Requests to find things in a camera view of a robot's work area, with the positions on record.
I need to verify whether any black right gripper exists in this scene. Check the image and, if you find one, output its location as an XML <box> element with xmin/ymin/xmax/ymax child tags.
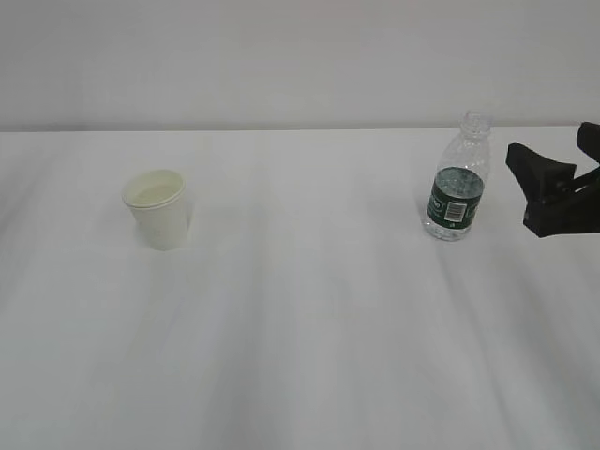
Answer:
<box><xmin>505</xmin><ymin>122</ymin><xmax>600</xmax><ymax>237</ymax></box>

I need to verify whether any clear water bottle green label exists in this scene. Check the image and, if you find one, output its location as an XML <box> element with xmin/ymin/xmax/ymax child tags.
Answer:
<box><xmin>423</xmin><ymin>111</ymin><xmax>491</xmax><ymax>242</ymax></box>

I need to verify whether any white paper cup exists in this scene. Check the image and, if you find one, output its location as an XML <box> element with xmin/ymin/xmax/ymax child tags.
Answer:
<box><xmin>122</xmin><ymin>169</ymin><xmax>188</xmax><ymax>251</ymax></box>

